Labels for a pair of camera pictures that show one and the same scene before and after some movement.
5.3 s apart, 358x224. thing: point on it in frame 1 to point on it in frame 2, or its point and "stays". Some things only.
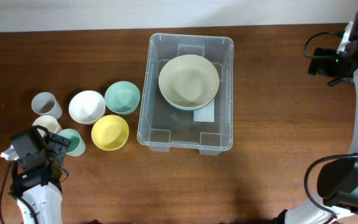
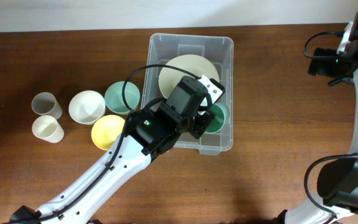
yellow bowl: [110, 132] stays
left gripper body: [58, 146] to [198, 125]
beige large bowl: [188, 82] stays
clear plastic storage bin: [162, 126] stays
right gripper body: [332, 65] stays
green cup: [77, 146] to [218, 121]
